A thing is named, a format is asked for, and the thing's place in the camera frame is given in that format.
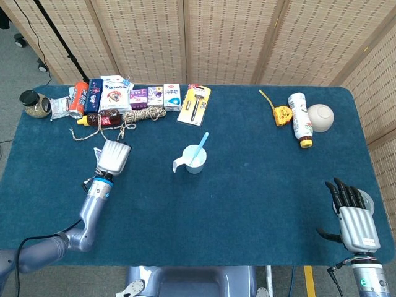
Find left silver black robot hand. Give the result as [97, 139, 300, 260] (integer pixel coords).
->
[95, 140, 132, 178]

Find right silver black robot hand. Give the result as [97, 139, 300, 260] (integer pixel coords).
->
[316, 177, 381, 253]

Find light blue toothbrush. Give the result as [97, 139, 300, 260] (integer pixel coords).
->
[189, 131, 210, 166]

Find razor in yellow package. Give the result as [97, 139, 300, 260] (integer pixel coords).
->
[176, 84, 212, 126]

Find clear round disc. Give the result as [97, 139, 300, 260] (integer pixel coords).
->
[332, 191, 375, 216]

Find amber honey bottle yellow cap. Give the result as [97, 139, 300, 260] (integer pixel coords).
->
[76, 108, 123, 128]

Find white snack bag dog print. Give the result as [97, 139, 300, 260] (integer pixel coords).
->
[98, 75, 134, 114]

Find dark blue box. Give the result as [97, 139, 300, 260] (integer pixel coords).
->
[83, 78, 103, 114]

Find orange red drink can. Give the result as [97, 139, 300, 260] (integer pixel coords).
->
[68, 81, 90, 120]

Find white purple small carton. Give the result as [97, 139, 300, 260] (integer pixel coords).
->
[147, 86, 165, 108]

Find silver white foil packet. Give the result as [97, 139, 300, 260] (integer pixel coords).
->
[49, 86, 77, 121]

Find white blue milk carton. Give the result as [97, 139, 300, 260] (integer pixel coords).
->
[163, 82, 181, 112]

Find glass jar black lid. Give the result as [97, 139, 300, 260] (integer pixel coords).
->
[19, 90, 52, 119]

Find beige bowl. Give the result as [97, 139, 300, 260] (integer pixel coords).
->
[307, 104, 335, 133]

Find teal table cloth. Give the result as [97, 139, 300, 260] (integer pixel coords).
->
[0, 85, 387, 267]

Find white drink bottle yellow cap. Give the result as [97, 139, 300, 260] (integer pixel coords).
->
[287, 92, 314, 149]

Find black tripod pole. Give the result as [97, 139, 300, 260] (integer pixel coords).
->
[33, 0, 90, 82]

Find yellow tape measure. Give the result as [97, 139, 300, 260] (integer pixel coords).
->
[259, 89, 293, 127]

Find grey robot torso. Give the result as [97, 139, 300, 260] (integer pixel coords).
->
[116, 265, 270, 297]

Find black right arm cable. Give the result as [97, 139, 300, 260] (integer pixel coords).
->
[327, 259, 353, 297]

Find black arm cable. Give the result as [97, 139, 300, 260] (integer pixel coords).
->
[327, 259, 353, 297]
[12, 220, 84, 297]

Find beige braided rope bundle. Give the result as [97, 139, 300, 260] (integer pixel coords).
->
[69, 106, 167, 142]

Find white cup with handle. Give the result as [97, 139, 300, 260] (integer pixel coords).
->
[172, 144, 207, 174]

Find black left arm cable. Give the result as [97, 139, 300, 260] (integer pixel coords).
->
[12, 220, 84, 297]

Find thin black hanging cable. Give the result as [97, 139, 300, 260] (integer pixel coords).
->
[12, 0, 52, 84]

